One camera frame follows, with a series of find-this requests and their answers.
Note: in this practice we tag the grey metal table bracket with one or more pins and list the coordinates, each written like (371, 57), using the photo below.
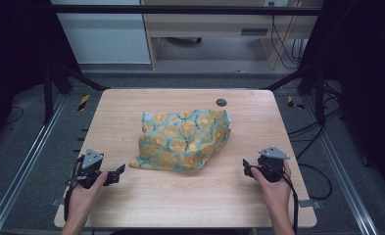
(309, 204)
(57, 201)

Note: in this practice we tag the grey round table grommet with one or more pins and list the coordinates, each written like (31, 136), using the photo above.
(221, 102)

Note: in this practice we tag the person's right hand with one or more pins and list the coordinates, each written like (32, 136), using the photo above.
(276, 192)

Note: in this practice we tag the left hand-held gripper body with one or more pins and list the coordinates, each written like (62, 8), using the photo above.
(92, 159)

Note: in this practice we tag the light wooden desk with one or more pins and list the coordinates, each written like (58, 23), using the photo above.
(209, 23)

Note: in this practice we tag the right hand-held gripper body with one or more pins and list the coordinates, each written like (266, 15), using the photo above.
(271, 163)

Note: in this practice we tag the black metal frame stand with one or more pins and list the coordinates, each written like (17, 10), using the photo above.
(48, 94)
(319, 98)

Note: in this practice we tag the person's left hand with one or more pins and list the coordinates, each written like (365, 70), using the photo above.
(80, 197)

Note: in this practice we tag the aluminium floor rail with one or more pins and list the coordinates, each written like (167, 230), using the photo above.
(23, 163)
(343, 169)

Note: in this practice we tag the black horizontal frame bar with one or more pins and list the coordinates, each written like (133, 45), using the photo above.
(180, 9)

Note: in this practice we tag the yellow black hazard tape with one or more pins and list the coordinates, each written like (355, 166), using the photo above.
(84, 102)

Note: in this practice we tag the black curtain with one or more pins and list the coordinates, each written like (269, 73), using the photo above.
(366, 81)
(13, 49)

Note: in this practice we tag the white cabinet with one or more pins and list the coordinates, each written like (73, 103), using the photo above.
(105, 36)

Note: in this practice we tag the teal cloth with yellow circles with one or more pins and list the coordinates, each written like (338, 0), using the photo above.
(183, 140)

